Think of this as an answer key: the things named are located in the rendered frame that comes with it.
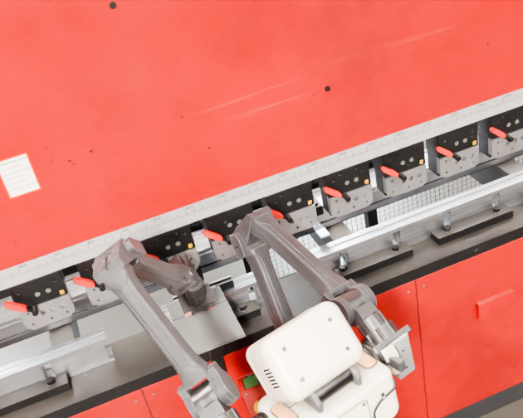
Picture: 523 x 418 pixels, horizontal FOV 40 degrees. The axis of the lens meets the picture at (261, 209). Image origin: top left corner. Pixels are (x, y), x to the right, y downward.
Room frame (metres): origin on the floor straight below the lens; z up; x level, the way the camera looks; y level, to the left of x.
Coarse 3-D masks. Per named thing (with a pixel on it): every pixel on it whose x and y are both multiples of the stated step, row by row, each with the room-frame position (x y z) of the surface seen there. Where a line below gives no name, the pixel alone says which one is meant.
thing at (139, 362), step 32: (512, 224) 2.00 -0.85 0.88; (416, 256) 1.94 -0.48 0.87; (448, 256) 1.91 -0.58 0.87; (288, 288) 1.92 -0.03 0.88; (384, 288) 1.85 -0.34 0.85; (256, 320) 1.80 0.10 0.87; (128, 352) 1.78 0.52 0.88; (160, 352) 1.74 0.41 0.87; (224, 352) 1.72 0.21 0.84; (96, 384) 1.67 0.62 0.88; (128, 384) 1.64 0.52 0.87; (32, 416) 1.59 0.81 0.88; (64, 416) 1.60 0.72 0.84
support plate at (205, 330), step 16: (176, 304) 1.81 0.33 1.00; (224, 304) 1.76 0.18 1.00; (176, 320) 1.73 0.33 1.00; (192, 320) 1.72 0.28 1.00; (208, 320) 1.70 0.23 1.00; (224, 320) 1.68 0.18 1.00; (192, 336) 1.64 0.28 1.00; (208, 336) 1.63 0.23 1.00; (224, 336) 1.61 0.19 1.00; (240, 336) 1.60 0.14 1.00
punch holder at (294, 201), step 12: (276, 192) 1.89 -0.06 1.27; (288, 192) 1.90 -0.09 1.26; (300, 192) 1.91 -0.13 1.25; (312, 192) 1.92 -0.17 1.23; (264, 204) 1.93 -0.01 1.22; (276, 204) 1.89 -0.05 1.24; (288, 204) 1.90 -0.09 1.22; (300, 204) 1.91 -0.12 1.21; (312, 204) 1.92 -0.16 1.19; (300, 216) 1.92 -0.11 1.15; (312, 216) 1.91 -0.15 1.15; (288, 228) 1.89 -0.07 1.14; (300, 228) 1.90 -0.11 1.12
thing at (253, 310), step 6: (252, 300) 1.86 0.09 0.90; (252, 306) 1.83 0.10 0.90; (258, 306) 1.83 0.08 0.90; (234, 312) 1.83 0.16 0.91; (240, 312) 1.82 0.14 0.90; (246, 312) 1.81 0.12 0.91; (252, 312) 1.81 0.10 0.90; (258, 312) 1.81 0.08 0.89; (240, 318) 1.80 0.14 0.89; (246, 318) 1.80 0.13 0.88
